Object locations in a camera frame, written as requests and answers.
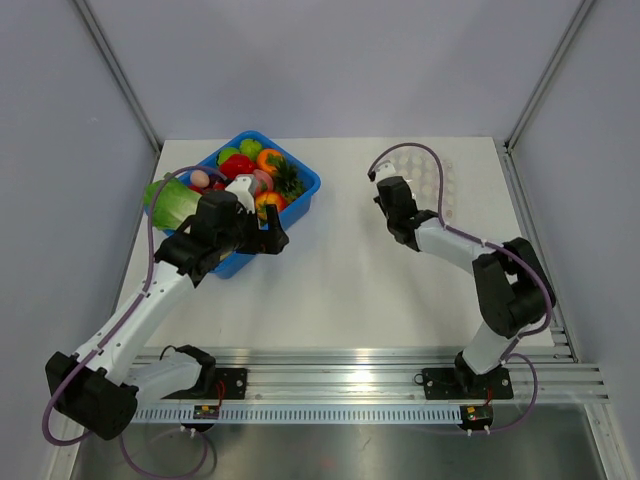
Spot pink peach toy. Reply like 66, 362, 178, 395
252, 169, 274, 193

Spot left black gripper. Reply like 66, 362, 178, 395
217, 204, 288, 255

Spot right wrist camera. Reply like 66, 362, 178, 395
367, 162, 397, 183

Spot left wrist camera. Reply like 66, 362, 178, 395
225, 174, 258, 213

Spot clear dotted zip bag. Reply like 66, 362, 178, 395
384, 147, 457, 222

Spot green lettuce toy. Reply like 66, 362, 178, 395
152, 178, 201, 230

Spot orange persimmon toy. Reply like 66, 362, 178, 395
256, 149, 285, 177

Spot slotted white cable duct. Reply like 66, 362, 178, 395
132, 403, 490, 425

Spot pink egg toy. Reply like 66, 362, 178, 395
190, 170, 210, 189

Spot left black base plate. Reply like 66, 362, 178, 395
209, 367, 248, 401

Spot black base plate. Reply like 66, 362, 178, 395
413, 367, 514, 401
209, 367, 248, 401

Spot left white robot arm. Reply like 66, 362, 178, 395
45, 191, 289, 440

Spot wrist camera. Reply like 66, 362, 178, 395
367, 162, 397, 183
225, 174, 258, 213

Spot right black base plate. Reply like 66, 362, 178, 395
413, 367, 514, 401

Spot green apple toy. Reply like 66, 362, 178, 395
217, 147, 240, 166

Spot aluminium rail frame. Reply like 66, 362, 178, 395
206, 345, 610, 405

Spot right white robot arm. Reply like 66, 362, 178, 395
374, 175, 555, 399

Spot blue plastic bin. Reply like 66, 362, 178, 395
144, 130, 321, 280

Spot pineapple toy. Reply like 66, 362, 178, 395
273, 160, 306, 204

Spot green bumpy fruit toy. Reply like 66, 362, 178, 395
239, 138, 263, 159

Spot orange bell pepper toy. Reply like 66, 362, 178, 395
255, 191, 288, 222

